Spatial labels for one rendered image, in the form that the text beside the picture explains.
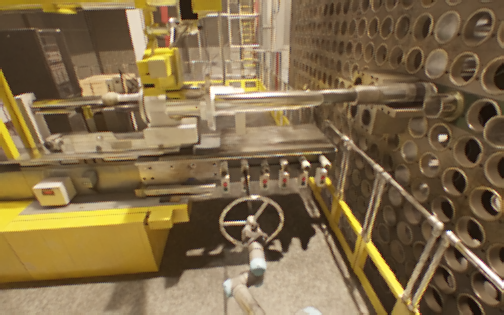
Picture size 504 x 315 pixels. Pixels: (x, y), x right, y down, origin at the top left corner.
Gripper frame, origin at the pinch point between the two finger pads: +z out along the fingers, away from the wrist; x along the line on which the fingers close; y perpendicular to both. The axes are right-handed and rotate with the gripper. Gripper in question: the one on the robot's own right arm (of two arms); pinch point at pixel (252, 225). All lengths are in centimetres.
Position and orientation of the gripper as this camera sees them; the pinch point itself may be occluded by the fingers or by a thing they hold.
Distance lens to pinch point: 149.9
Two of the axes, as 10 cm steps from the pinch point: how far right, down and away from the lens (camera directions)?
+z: -0.9, -4.6, 8.8
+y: -5.0, 7.9, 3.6
